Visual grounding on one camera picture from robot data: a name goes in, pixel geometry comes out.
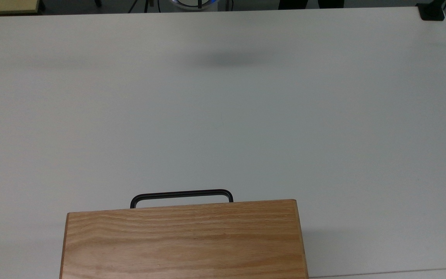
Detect wooden drawer cabinet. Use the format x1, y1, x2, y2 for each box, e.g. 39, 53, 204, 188
59, 199, 309, 279

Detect thin black tripod legs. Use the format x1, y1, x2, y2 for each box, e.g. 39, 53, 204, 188
128, 0, 152, 13

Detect dark stand legs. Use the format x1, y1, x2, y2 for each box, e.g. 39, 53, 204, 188
278, 0, 345, 9

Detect yellow wooden side table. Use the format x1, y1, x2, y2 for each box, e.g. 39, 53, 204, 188
0, 0, 41, 16

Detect black camera pole with clamp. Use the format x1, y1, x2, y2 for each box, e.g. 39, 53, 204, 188
416, 0, 446, 21

